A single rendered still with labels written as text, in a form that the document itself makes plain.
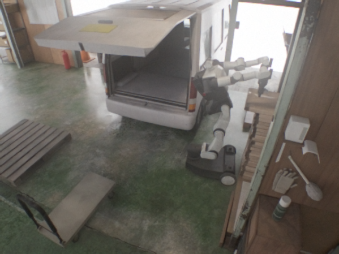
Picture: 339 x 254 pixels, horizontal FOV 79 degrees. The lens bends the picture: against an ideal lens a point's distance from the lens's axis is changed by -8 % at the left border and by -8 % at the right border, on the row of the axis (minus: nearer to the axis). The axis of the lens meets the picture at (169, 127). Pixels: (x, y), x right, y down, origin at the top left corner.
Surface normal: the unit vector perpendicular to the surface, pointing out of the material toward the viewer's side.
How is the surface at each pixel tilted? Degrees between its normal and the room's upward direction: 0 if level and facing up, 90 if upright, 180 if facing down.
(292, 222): 0
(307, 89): 90
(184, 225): 0
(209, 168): 0
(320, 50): 90
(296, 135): 90
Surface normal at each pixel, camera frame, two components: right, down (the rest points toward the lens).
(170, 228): 0.00, -0.81
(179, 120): -0.29, 0.51
